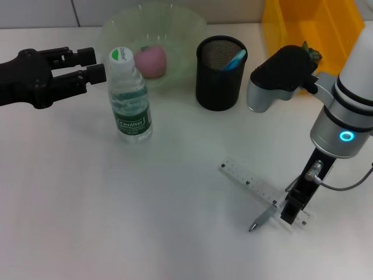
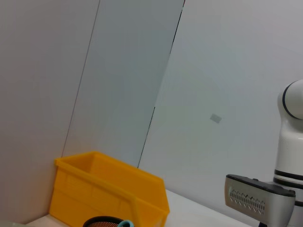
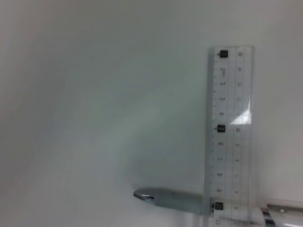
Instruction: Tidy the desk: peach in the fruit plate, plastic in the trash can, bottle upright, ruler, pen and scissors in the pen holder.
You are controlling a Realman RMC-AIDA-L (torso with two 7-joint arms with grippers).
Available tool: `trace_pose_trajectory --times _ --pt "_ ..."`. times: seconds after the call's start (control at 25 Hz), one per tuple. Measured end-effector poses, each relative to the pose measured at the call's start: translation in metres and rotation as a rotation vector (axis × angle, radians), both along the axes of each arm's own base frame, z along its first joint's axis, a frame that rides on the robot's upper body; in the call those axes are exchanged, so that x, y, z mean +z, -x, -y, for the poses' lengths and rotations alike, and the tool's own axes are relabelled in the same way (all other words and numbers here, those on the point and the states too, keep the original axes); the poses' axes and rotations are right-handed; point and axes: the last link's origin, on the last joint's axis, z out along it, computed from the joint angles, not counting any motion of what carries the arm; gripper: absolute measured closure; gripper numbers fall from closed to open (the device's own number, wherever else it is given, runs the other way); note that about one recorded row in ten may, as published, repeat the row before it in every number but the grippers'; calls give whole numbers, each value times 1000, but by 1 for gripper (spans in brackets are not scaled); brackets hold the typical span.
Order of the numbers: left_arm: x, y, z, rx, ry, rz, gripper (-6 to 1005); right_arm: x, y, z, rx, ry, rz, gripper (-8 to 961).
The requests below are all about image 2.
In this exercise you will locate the blue safety scissors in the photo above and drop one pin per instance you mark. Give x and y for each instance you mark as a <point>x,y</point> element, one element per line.
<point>125,223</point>

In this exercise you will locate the black mesh pen holder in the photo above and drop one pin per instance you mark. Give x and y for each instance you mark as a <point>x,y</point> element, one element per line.
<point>99,222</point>

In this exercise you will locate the yellow plastic bin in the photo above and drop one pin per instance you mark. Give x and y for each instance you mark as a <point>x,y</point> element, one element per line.
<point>94,189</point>

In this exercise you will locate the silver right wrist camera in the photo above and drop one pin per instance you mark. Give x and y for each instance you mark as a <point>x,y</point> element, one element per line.
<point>255,198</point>

